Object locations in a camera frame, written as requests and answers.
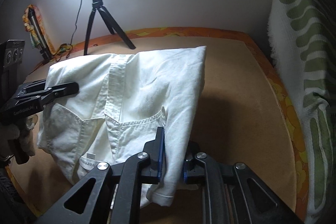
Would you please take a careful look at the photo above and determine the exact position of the left hand in white glove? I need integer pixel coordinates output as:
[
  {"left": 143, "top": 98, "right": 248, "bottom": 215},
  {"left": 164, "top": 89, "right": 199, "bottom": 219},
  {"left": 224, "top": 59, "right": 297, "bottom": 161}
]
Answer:
[{"left": 1, "top": 114, "right": 38, "bottom": 160}]

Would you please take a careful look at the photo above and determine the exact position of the black power cable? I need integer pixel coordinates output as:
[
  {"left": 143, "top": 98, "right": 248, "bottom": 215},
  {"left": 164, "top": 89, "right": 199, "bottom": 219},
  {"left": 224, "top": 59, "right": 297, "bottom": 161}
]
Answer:
[{"left": 68, "top": 0, "right": 84, "bottom": 47}]

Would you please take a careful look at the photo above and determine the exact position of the white shirt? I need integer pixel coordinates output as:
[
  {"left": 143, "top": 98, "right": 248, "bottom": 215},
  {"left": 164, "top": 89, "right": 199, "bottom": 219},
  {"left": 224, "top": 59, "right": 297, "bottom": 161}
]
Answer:
[{"left": 37, "top": 46, "right": 206, "bottom": 206}]

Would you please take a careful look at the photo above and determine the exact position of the green striped white pillow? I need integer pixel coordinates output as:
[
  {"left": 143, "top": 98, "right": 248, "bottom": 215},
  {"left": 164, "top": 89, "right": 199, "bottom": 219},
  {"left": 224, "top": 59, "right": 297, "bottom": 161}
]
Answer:
[{"left": 268, "top": 0, "right": 335, "bottom": 223}]

